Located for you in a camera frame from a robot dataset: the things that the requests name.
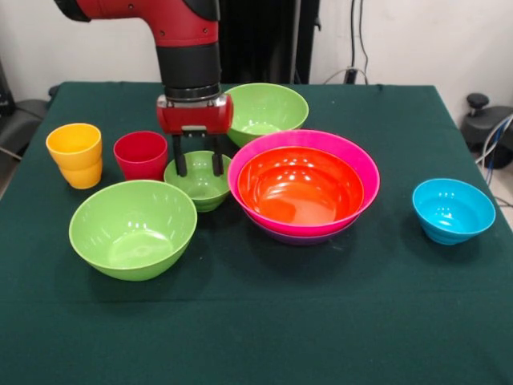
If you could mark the yellow cup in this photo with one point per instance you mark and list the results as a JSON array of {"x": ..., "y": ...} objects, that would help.
[{"x": 76, "y": 160}]

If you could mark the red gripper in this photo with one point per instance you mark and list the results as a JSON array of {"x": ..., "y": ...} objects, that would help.
[{"x": 194, "y": 118}]

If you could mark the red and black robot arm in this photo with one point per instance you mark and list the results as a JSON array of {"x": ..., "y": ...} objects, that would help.
[{"x": 184, "y": 48}]

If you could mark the large green bowl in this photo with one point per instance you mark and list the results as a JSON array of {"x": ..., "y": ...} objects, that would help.
[{"x": 132, "y": 228}]

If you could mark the medium green bowl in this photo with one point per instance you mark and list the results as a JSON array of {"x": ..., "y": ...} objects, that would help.
[{"x": 268, "y": 108}]

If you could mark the black chair with round knob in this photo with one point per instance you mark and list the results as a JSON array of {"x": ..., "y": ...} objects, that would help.
[{"x": 481, "y": 128}]

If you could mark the orange bowl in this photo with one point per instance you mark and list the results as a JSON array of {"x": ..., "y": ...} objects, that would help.
[{"x": 300, "y": 188}]

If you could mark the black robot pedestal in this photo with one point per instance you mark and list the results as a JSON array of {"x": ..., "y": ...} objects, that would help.
[{"x": 264, "y": 40}]

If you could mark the black plug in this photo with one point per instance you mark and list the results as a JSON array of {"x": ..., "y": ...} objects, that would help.
[{"x": 351, "y": 75}]

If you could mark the dark green tablecloth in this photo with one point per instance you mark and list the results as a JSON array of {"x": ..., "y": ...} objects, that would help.
[{"x": 256, "y": 321}]

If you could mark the small blue bowl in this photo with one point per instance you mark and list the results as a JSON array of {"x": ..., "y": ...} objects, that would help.
[{"x": 453, "y": 212}]

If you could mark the small ribbed green bowl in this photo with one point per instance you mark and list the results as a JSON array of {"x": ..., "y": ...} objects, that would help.
[{"x": 198, "y": 184}]

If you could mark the red cup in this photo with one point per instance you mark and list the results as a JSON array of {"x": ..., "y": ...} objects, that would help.
[{"x": 140, "y": 160}]

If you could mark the pink bowl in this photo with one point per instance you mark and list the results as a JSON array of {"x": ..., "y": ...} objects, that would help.
[{"x": 248, "y": 160}]

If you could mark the black office chair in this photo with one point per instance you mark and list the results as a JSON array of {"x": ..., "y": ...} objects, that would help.
[{"x": 24, "y": 112}]

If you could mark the purple bowl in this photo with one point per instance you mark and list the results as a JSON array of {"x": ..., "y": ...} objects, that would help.
[{"x": 300, "y": 241}]

